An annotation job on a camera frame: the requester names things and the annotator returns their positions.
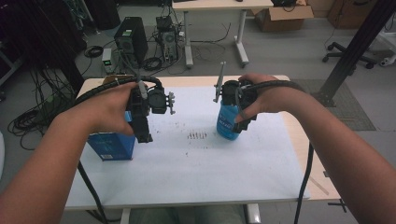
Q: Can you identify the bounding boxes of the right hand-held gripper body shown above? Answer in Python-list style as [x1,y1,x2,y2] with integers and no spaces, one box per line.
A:
[212,61,259,112]

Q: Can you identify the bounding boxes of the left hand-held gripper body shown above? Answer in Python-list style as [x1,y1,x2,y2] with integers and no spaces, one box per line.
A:
[125,77,177,123]

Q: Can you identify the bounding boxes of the blue plastic bottle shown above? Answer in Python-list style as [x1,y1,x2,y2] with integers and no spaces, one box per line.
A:
[216,100,243,141]

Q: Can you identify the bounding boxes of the blue cardboard box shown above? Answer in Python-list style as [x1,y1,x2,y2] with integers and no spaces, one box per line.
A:
[87,74,137,161]

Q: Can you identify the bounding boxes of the person's left hand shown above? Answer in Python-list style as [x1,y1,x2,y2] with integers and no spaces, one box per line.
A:
[88,81,140,136]

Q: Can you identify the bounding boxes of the person's right hand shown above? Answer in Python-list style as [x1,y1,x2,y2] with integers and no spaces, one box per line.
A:
[234,72,302,124]

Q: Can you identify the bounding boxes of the white table mat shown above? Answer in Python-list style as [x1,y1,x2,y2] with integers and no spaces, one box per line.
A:
[64,85,311,210]

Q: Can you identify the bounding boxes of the open grey computer tower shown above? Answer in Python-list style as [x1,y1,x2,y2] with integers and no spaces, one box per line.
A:
[155,15,180,63]

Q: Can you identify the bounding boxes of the white bench power supply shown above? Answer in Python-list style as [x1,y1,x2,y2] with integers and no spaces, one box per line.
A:
[101,48,115,75]

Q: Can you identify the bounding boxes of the black computer tower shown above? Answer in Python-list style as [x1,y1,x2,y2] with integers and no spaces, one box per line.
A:
[113,16,149,68]

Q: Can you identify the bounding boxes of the open brown cardboard box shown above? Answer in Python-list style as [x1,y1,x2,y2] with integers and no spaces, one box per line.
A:
[249,4,315,33]

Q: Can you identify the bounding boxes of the white table leg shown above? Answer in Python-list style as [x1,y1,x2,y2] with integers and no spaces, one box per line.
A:
[120,208,132,224]
[246,203,262,224]

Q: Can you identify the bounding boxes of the white desk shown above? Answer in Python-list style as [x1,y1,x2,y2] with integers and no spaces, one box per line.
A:
[171,0,275,69]

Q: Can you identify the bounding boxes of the grey floor mat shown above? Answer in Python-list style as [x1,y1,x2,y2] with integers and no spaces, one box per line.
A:
[290,78,377,132]

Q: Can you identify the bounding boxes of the black office chair base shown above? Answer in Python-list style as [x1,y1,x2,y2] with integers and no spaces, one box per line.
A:
[321,41,378,70]

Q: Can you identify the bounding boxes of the black table clamp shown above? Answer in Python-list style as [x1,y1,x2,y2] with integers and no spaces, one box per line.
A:
[327,199,347,214]

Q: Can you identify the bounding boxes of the black metal stand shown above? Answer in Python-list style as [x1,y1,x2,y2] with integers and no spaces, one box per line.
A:
[311,0,396,108]

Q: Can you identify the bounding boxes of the closed brown cardboard box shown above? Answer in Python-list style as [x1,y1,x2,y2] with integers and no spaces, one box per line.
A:
[326,0,380,31]

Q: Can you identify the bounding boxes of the coiled black cable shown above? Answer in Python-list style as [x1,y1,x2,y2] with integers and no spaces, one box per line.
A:
[142,56,163,72]
[83,45,105,59]

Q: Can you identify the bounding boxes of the black sleeved left gripper cable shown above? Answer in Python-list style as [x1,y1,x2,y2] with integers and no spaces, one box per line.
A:
[74,75,164,224]

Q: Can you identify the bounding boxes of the black sleeved gripper cable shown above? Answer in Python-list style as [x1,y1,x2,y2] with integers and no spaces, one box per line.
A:
[74,75,164,224]
[237,79,315,224]

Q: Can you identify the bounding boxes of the black sleeved right gripper cable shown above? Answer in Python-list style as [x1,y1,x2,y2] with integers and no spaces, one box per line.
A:
[237,79,315,224]

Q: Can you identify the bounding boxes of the tangled black cable bundle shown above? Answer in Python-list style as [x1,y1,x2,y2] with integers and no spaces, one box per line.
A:
[7,66,79,151]

